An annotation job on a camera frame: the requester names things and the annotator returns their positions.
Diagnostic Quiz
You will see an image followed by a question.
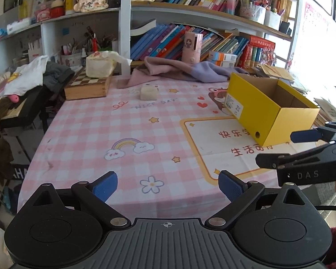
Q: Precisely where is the yellow cardboard box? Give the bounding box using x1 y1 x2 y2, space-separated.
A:
224 73 319 147

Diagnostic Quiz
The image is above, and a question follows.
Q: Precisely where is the pink checkered tablecloth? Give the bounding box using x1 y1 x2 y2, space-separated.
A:
18 78 313 219

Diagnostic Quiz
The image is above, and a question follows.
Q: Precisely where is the wooden chess box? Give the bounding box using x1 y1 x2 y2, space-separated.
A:
64 68 111 100

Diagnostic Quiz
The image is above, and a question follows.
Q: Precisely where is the beige eraser block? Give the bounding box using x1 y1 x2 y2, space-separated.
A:
140 86 159 101

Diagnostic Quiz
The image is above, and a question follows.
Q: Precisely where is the small white red box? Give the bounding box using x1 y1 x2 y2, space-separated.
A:
143 83 159 90

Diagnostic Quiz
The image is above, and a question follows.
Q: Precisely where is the beige tissue pack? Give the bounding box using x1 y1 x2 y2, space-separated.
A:
85 50 132 78

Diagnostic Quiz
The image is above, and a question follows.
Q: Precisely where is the orange blue white carton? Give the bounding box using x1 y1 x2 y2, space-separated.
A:
208 51 237 63

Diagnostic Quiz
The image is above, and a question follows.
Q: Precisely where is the pile of clothes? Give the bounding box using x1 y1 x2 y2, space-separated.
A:
0 55 74 120

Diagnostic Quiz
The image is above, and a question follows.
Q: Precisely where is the pink purple blanket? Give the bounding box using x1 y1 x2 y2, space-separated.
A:
117 56 248 89

